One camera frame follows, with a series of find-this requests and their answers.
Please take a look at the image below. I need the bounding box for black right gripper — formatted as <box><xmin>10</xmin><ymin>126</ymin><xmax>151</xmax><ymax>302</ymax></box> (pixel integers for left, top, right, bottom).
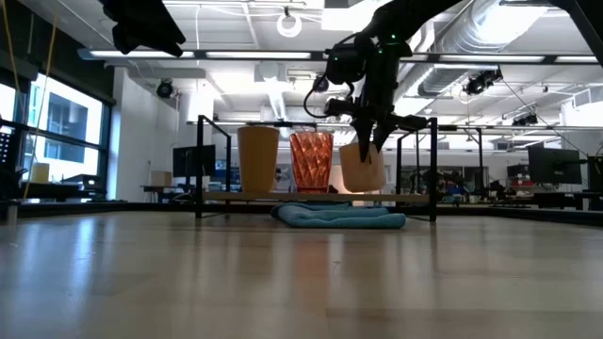
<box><xmin>323</xmin><ymin>40</ymin><xmax>430</xmax><ymax>164</ymax></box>

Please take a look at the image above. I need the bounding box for peach mug with handle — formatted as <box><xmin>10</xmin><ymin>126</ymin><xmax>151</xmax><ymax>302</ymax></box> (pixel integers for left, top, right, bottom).
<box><xmin>338</xmin><ymin>141</ymin><xmax>388</xmax><ymax>194</ymax></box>

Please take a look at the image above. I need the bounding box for faceted translucent red cup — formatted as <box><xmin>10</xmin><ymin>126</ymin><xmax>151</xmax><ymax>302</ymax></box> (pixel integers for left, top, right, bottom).
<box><xmin>288</xmin><ymin>131</ymin><xmax>335</xmax><ymax>195</ymax></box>

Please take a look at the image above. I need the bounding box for tall mustard yellow cup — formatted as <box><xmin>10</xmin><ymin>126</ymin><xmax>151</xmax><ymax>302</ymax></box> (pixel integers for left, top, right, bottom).
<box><xmin>236</xmin><ymin>124</ymin><xmax>281</xmax><ymax>194</ymax></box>

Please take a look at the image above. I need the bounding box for long ceiling light strip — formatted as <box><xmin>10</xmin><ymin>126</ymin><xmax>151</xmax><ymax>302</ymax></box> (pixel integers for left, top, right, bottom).
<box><xmin>437</xmin><ymin>53</ymin><xmax>603</xmax><ymax>65</ymax></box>
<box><xmin>77</xmin><ymin>46</ymin><xmax>331</xmax><ymax>62</ymax></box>

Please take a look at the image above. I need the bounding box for folded teal cloth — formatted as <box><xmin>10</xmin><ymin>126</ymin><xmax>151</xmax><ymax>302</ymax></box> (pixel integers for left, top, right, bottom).
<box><xmin>270</xmin><ymin>202</ymin><xmax>408</xmax><ymax>231</ymax></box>

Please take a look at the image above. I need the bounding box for black computer monitor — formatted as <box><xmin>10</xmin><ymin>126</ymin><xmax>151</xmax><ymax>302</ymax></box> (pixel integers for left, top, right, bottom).
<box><xmin>587</xmin><ymin>154</ymin><xmax>603</xmax><ymax>192</ymax></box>
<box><xmin>171</xmin><ymin>144</ymin><xmax>218</xmax><ymax>179</ymax></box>
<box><xmin>526</xmin><ymin>146</ymin><xmax>584</xmax><ymax>186</ymax></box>

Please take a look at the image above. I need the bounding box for cardboard box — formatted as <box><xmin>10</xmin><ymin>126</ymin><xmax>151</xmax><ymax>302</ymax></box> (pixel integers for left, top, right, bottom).
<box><xmin>150</xmin><ymin>169</ymin><xmax>173</xmax><ymax>187</ymax></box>

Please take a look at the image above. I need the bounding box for pale yellow box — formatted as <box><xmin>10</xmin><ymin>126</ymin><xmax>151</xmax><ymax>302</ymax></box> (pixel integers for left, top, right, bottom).
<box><xmin>30</xmin><ymin>162</ymin><xmax>51</xmax><ymax>184</ymax></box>

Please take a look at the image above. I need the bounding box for black perforated equipment stand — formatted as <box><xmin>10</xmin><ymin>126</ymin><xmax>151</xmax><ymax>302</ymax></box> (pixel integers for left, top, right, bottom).
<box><xmin>0</xmin><ymin>115</ymin><xmax>29</xmax><ymax>203</ymax></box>

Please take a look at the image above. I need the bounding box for cluttered background workbench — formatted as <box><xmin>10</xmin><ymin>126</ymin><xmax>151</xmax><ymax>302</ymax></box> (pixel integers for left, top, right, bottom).
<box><xmin>437</xmin><ymin>176</ymin><xmax>603</xmax><ymax>212</ymax></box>

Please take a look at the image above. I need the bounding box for dark desk by window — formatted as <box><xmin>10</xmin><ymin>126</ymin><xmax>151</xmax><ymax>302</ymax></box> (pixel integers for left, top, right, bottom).
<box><xmin>0</xmin><ymin>173</ymin><xmax>108</xmax><ymax>203</ymax></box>

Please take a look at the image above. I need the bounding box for wooden shelf with black frame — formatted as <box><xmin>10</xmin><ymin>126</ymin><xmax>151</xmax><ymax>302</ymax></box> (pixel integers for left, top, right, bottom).
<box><xmin>194</xmin><ymin>114</ymin><xmax>438</xmax><ymax>223</ymax></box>

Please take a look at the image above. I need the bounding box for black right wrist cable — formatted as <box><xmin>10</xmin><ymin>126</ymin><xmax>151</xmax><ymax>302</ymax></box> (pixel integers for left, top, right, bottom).
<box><xmin>302</xmin><ymin>32</ymin><xmax>359</xmax><ymax>120</ymax></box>

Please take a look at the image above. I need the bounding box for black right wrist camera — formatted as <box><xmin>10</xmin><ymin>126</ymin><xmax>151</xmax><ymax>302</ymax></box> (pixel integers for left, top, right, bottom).
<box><xmin>323</xmin><ymin>42</ymin><xmax>367</xmax><ymax>87</ymax></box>

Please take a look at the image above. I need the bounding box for yellow cable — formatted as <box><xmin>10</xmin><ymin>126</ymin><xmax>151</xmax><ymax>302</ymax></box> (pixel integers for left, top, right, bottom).
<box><xmin>1</xmin><ymin>0</ymin><xmax>60</xmax><ymax>202</ymax></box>

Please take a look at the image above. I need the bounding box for white ring ceiling lamp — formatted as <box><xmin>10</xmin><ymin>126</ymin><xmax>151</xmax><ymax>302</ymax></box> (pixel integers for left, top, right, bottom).
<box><xmin>275</xmin><ymin>5</ymin><xmax>304</xmax><ymax>40</ymax></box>

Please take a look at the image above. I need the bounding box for silver ventilation duct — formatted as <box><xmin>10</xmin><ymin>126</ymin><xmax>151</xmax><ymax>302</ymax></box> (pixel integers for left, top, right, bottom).
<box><xmin>409</xmin><ymin>0</ymin><xmax>550</xmax><ymax>98</ymax></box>

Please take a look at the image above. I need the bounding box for black table rig frame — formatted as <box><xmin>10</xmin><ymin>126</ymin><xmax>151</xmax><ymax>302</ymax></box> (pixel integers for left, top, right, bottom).
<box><xmin>18</xmin><ymin>0</ymin><xmax>603</xmax><ymax>228</ymax></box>

